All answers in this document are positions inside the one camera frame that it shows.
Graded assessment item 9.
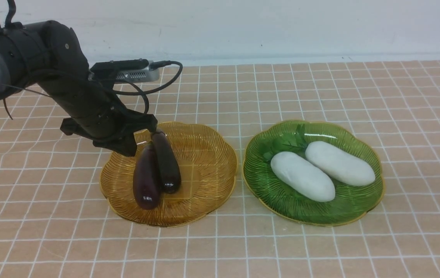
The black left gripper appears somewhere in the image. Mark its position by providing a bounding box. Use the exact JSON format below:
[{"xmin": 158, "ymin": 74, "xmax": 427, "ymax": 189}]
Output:
[{"xmin": 60, "ymin": 108, "xmax": 158, "ymax": 157}]

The purple eggplant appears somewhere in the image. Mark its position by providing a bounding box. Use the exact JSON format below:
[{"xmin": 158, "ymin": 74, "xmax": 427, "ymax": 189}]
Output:
[
  {"xmin": 132, "ymin": 142, "xmax": 161, "ymax": 210},
  {"xmin": 151, "ymin": 129, "xmax": 182, "ymax": 194}
]

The white radish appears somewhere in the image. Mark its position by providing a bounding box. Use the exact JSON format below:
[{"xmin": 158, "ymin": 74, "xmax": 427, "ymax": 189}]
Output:
[
  {"xmin": 299, "ymin": 141, "xmax": 376, "ymax": 186},
  {"xmin": 270, "ymin": 151, "xmax": 336, "ymax": 202}
]

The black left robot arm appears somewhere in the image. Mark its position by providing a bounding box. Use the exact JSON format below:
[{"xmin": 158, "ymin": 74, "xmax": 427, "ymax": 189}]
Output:
[{"xmin": 0, "ymin": 20, "xmax": 158, "ymax": 157}]

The amber ribbed glass plate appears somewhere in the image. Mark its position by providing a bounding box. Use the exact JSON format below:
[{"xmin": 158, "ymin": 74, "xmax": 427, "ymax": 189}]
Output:
[{"xmin": 100, "ymin": 122, "xmax": 239, "ymax": 227}]

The orange checkered tablecloth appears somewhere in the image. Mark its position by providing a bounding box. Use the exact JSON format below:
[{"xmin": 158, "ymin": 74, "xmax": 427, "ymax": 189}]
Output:
[{"xmin": 0, "ymin": 61, "xmax": 440, "ymax": 278}]

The green ribbed glass plate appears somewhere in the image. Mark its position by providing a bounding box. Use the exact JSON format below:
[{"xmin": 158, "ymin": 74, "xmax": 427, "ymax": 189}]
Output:
[{"xmin": 243, "ymin": 120, "xmax": 386, "ymax": 227}]

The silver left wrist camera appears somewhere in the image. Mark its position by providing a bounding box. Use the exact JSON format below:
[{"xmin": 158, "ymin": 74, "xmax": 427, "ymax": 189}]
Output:
[{"xmin": 90, "ymin": 59, "xmax": 160, "ymax": 83}]

